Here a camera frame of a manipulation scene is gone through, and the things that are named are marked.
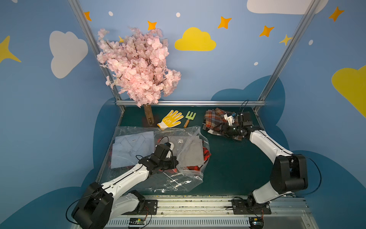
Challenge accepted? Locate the right aluminium frame post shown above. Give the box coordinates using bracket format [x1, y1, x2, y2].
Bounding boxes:
[258, 0, 321, 104]

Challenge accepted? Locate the green garden hand fork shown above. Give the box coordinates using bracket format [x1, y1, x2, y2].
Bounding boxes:
[184, 111, 196, 128]

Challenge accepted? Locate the left aluminium frame post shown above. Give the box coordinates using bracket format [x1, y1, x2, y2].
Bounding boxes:
[68, 0, 121, 101]

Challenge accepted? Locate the red black checkered cloth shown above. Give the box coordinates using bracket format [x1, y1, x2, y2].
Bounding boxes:
[187, 147, 212, 171]

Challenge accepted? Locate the clear plastic vacuum bag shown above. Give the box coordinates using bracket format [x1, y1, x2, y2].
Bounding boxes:
[99, 126, 210, 195]

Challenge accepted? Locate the grey button shirt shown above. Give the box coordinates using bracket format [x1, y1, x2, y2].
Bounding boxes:
[158, 135, 204, 169]

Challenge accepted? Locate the pink artificial blossom tree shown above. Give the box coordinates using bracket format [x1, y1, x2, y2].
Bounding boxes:
[97, 28, 181, 124]

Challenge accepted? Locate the red plaid shirt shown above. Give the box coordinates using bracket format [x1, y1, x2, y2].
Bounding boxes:
[203, 108, 244, 141]

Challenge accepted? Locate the yellow work glove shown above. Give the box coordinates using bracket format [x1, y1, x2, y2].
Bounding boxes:
[157, 110, 184, 130]

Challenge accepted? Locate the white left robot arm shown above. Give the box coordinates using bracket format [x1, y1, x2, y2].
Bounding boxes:
[71, 142, 179, 229]

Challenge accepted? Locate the aluminium mounting rail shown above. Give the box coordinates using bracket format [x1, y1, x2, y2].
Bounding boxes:
[103, 195, 318, 229]

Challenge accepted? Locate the light blue shirt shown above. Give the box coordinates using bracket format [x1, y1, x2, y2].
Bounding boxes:
[111, 131, 155, 169]

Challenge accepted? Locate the left green circuit board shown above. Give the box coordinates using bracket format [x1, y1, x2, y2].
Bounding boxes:
[128, 218, 146, 227]

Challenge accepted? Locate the aluminium frame back bar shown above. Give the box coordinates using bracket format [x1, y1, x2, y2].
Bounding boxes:
[115, 100, 266, 107]

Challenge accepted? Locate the green circuit board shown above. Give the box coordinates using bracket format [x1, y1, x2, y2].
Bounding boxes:
[128, 218, 146, 227]
[249, 218, 264, 229]

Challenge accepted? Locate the aluminium frame post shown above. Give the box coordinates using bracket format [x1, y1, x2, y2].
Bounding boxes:
[258, 0, 321, 104]
[68, 0, 121, 101]

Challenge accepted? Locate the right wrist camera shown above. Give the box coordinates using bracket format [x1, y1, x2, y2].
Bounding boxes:
[224, 113, 237, 126]

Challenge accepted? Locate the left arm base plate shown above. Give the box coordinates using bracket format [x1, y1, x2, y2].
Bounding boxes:
[124, 199, 158, 215]

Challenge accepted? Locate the right green circuit board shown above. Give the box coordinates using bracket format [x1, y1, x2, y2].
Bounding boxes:
[249, 218, 264, 229]

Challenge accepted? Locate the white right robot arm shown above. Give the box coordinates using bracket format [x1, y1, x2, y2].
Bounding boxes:
[220, 112, 308, 206]

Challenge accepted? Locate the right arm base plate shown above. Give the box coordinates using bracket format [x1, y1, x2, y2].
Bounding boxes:
[231, 198, 272, 216]

